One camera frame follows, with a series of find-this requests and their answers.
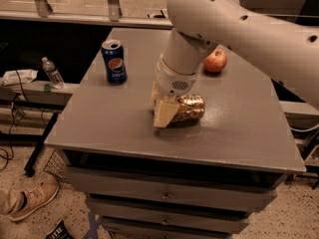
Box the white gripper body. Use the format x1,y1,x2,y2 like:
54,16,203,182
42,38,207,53
155,55,197,96

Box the clear plastic water bottle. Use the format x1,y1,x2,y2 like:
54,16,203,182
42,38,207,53
42,57,64,89

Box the red apple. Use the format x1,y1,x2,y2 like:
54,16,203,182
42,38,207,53
202,49,227,74

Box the beige trouser leg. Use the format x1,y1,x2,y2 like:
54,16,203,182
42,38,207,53
0,189,25,215

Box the white crumpled cloth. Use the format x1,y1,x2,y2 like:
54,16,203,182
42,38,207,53
1,69,38,86

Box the side bench shelf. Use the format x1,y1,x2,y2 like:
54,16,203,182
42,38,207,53
0,81,79,177

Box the wire mesh basket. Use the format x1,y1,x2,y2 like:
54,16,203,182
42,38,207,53
44,150,68,183

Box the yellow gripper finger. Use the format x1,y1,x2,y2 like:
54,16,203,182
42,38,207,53
153,100,179,127
151,83,165,105

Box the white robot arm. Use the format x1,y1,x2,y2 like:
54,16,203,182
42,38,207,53
156,0,319,108

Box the grey drawer cabinet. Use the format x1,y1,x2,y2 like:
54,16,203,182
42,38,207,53
46,28,304,239

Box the black cable on floor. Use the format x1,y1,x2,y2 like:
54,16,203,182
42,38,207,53
0,69,31,171

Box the orange soda can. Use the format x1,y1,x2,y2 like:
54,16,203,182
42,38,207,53
171,95,205,122

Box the tan sneaker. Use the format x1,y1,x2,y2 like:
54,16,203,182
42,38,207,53
9,178,60,222

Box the metal window railing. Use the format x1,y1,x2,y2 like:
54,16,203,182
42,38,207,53
0,0,171,29

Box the blue Pepsi can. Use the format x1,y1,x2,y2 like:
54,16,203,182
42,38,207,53
101,40,127,85

